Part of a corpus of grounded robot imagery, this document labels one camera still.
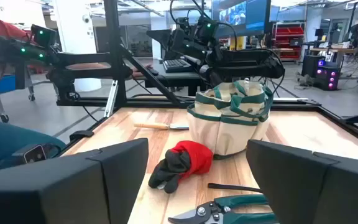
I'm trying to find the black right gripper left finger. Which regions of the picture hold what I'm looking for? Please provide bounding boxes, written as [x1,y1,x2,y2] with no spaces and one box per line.
[0,138,150,224]

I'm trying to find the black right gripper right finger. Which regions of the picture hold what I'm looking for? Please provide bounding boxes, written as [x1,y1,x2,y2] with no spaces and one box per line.
[246,139,358,224]

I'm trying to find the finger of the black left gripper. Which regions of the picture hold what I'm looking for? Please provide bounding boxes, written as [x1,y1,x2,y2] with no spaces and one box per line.
[146,29,180,60]

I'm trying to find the green handled pruning shears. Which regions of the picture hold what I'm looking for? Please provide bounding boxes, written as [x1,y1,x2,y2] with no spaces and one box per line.
[167,182,281,224]

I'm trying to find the red black gardening glove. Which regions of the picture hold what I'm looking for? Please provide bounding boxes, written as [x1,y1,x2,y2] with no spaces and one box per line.
[148,140,214,194]

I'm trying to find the cream green canvas tool bag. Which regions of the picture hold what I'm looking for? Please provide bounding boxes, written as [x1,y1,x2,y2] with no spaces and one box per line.
[186,79,275,160]

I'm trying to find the black computer keyboard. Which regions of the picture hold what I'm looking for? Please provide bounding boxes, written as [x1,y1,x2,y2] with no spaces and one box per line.
[162,58,193,73]

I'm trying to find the black computer desk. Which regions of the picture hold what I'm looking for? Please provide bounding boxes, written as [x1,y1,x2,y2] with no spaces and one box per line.
[132,58,213,96]

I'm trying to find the blue screen monitor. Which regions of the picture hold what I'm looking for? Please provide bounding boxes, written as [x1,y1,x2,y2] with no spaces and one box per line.
[211,0,272,39]

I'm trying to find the grey rolling chair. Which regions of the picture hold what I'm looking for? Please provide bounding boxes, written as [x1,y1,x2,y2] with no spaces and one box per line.
[0,63,37,124]

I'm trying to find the red storage bin shelf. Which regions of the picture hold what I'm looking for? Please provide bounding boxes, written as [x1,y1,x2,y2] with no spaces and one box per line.
[271,22,306,62]

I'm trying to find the computer tower with pink lights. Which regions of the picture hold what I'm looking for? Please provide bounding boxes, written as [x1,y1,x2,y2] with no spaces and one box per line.
[314,58,341,91]

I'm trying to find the black equipment box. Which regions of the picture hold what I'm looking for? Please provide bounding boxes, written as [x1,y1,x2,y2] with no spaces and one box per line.
[301,54,320,78]

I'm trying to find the blue storage bin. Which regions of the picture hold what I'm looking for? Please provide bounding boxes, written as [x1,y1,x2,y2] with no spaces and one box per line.
[0,74,17,95]

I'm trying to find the wooden top workbench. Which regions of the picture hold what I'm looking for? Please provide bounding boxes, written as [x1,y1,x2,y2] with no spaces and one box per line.
[308,46,358,94]

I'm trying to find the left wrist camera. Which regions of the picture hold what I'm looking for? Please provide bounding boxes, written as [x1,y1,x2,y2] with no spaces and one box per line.
[175,17,193,32]

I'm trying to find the small table edge camera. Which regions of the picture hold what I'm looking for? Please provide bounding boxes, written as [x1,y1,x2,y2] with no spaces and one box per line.
[11,143,48,166]

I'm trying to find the black aluminium table frame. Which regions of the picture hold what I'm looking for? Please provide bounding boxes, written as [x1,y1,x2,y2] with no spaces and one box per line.
[56,0,358,153]

